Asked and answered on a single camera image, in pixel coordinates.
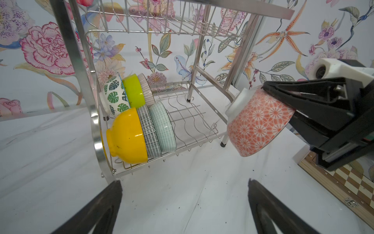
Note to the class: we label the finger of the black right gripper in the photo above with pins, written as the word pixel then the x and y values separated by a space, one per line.
pixel 314 133
pixel 328 102

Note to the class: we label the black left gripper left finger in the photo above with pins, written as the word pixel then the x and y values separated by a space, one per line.
pixel 98 216

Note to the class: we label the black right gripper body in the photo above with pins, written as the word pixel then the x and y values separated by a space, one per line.
pixel 354 141

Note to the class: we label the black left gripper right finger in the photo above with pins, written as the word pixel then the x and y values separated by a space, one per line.
pixel 271 216

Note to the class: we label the black white patterned bowl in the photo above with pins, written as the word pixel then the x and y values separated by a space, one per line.
pixel 255 118

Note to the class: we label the yellow plastic bowl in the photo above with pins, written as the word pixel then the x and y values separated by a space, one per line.
pixel 125 138

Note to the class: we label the dark blue floral bowl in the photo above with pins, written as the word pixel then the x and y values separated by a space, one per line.
pixel 149 133

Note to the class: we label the pale green celadon bowl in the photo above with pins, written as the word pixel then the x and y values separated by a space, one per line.
pixel 163 127

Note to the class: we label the green leaf pattern bowl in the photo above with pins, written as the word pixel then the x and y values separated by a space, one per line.
pixel 114 97

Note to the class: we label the lime green plastic bowl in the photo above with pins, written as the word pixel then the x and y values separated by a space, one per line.
pixel 134 91

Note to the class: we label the pink striped bowl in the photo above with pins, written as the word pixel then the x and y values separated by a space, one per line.
pixel 147 93

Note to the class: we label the silver wire dish rack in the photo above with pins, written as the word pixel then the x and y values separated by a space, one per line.
pixel 202 44

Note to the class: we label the wooden checkerboard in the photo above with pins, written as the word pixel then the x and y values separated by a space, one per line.
pixel 348 184

